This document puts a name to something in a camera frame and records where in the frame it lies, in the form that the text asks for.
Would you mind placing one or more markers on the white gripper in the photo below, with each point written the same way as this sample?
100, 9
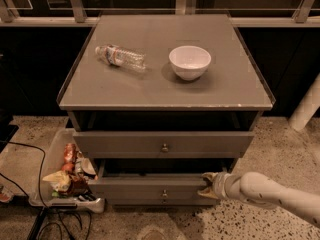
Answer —
219, 184

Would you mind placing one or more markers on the grey drawer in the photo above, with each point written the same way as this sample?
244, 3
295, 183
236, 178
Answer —
164, 144
154, 178
163, 202

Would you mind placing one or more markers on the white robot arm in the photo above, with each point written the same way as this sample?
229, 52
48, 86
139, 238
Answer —
257, 189

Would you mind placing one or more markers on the grey drawer cabinet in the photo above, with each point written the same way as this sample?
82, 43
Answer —
230, 95

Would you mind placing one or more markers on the grey bottom drawer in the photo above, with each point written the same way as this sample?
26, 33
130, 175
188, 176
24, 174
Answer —
163, 202

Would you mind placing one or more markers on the grey top drawer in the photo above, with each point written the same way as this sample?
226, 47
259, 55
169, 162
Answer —
164, 144

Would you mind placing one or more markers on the white bowl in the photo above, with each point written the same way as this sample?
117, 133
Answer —
189, 62

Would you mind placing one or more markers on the brown snack bag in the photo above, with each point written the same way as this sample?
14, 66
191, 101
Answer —
78, 186

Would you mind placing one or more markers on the clear plastic storage bin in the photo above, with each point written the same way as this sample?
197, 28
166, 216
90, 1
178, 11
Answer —
41, 194

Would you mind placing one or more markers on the yellow chip bag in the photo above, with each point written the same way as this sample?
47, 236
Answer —
60, 181

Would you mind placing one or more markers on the clear plastic water bottle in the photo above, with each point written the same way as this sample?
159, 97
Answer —
121, 57

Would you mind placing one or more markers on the red white object at edge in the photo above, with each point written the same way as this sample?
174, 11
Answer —
5, 194

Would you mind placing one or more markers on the black device on floor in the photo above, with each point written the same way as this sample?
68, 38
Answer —
7, 129

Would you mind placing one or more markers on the metal window railing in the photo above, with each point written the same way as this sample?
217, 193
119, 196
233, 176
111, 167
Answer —
243, 13

